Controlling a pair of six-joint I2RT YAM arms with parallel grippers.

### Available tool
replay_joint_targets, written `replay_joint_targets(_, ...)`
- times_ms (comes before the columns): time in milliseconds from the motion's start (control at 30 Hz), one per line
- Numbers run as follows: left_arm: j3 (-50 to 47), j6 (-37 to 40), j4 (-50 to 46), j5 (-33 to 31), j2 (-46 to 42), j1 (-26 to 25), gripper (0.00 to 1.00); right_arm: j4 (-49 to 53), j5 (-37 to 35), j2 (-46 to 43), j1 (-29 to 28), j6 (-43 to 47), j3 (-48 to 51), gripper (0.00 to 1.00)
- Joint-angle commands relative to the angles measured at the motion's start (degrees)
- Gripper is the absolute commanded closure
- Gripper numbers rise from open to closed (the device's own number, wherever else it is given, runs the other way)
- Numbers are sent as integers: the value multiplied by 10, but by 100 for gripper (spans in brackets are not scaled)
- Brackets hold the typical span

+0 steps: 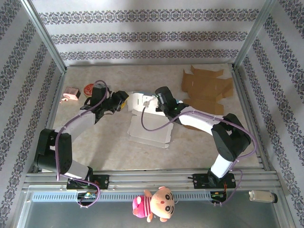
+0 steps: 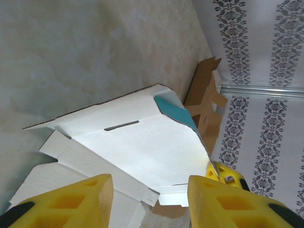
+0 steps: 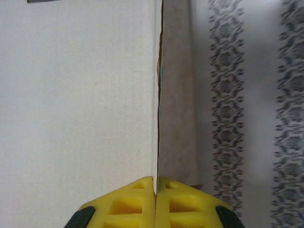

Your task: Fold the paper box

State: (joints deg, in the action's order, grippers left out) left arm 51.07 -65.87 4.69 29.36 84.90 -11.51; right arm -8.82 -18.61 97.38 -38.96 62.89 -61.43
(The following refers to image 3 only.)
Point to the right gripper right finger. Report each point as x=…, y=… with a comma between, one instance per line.
x=180, y=206

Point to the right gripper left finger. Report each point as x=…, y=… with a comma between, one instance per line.
x=123, y=206

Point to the blue white paper box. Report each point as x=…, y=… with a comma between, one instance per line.
x=71, y=95

